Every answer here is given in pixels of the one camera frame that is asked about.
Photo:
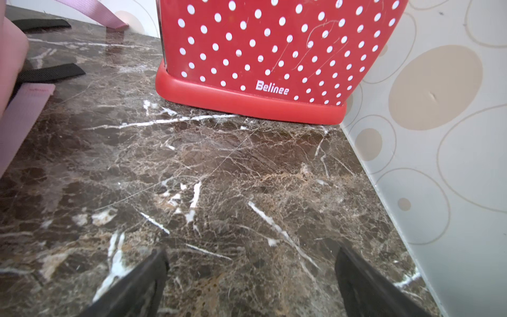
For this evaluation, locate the pink backpack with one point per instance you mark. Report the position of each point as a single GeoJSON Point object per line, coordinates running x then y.
{"type": "Point", "coordinates": [19, 114]}

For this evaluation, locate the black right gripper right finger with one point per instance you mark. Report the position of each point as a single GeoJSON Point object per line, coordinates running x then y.
{"type": "Point", "coordinates": [365, 292]}

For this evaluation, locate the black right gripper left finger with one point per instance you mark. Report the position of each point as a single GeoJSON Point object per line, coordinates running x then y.
{"type": "Point", "coordinates": [139, 293]}

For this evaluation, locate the red polka dot toaster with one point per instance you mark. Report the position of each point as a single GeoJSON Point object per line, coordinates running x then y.
{"type": "Point", "coordinates": [290, 61]}

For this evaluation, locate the black backpack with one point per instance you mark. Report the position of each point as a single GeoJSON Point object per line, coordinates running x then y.
{"type": "Point", "coordinates": [47, 74]}

